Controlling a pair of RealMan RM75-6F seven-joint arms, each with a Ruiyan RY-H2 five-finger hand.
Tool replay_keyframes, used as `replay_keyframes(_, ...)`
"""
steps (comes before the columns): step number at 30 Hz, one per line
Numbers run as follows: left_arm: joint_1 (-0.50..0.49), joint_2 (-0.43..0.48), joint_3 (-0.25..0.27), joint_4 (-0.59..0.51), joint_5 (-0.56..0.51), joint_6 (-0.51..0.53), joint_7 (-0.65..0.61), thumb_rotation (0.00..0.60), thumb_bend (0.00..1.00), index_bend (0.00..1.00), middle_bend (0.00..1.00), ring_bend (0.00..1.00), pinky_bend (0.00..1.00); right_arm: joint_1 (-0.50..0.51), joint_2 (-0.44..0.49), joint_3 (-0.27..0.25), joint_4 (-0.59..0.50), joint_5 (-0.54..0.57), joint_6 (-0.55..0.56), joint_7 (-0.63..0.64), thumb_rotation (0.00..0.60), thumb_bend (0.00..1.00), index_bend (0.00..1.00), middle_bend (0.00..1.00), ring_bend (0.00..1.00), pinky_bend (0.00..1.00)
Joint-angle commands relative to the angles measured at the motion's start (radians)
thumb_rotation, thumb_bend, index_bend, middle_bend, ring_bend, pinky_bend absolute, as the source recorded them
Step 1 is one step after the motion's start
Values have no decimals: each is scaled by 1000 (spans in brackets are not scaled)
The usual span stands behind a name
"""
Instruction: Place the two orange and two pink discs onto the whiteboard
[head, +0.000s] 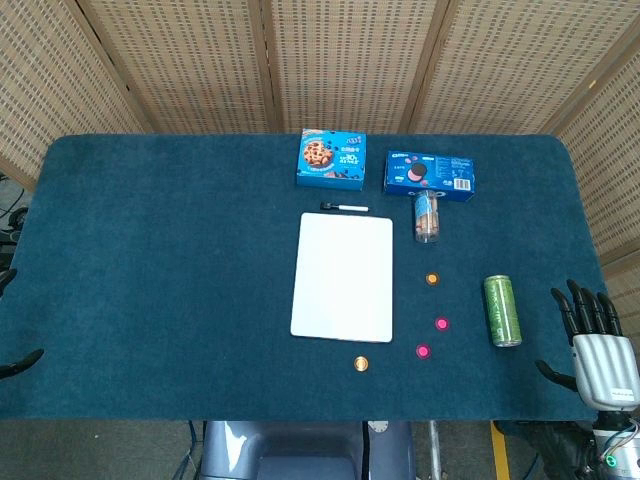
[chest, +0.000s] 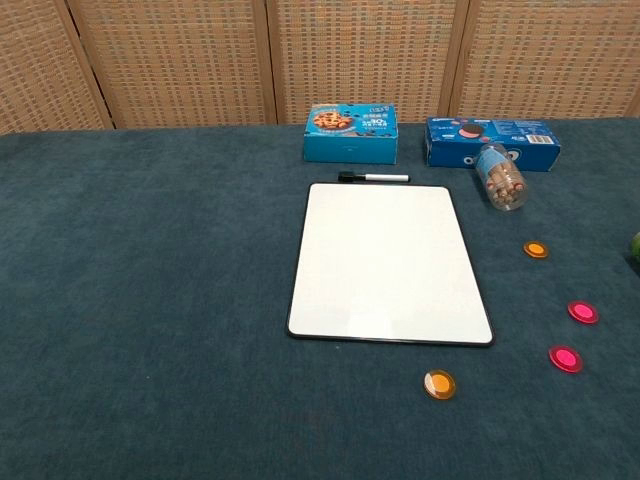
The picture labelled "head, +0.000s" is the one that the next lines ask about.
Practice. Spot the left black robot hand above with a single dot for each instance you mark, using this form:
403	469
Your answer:
20	362

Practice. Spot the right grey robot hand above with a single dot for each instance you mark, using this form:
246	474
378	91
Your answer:
605	365

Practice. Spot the pink round magnet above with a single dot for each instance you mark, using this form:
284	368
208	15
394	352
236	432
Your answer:
423	351
442	324

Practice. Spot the orange round magnet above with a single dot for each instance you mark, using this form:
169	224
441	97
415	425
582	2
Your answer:
361	364
432	278

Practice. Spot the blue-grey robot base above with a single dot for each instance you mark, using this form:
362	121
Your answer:
300	450

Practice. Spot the green drink can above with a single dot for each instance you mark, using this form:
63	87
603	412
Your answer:
501	310

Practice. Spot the white board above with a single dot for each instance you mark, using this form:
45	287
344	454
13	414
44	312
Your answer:
340	280

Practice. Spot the black and white marker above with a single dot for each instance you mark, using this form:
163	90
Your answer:
350	207

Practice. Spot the dark teal table cloth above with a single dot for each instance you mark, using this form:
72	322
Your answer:
150	275

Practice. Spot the metal table leg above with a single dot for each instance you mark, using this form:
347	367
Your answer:
435	450

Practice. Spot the clear snack jar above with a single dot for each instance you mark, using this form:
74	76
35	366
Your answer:
426	220

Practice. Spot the dark blue Oreo box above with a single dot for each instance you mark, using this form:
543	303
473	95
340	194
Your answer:
430	172

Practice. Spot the light blue cookie box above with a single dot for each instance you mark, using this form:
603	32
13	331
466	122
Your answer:
330	160

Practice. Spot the woven bamboo folding screen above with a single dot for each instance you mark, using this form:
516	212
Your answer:
350	60

